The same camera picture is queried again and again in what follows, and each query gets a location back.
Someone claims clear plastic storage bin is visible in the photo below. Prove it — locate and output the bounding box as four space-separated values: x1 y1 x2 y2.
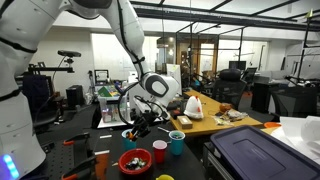
98 96 127 123

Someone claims red plastic cup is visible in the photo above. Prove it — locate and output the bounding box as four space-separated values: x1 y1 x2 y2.
153 140 167 163

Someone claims red bowl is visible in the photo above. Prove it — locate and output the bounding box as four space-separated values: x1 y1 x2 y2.
118 148 152 175

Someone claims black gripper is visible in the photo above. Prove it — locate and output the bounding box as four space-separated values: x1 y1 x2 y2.
129 112 158 141

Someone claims small cardboard box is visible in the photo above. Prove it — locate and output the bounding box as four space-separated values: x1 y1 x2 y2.
177 116 193 129

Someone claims computer monitor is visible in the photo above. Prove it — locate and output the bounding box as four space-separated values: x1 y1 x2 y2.
166 64 182 95

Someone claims orange object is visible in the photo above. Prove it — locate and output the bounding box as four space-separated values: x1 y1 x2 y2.
126 132 134 140

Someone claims black camera on stand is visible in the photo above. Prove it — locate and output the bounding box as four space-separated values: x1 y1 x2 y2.
57 50 81 64

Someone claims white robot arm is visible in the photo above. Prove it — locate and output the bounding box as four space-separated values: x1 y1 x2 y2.
0 0 179 180

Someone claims wooden desk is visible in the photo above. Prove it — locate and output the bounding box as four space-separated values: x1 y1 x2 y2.
170 90 263 136

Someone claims blue cup with objects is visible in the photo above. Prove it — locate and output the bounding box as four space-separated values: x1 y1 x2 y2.
169 130 185 155

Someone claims white chicken plush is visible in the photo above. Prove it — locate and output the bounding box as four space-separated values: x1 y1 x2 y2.
184 96 203 119

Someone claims black office chair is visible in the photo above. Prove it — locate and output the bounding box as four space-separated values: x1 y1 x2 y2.
212 69 246 110

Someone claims empty light blue cup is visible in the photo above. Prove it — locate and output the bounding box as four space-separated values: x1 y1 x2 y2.
122 129 136 151

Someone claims dark blue bin lid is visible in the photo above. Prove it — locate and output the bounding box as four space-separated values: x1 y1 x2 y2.
210 126 320 180

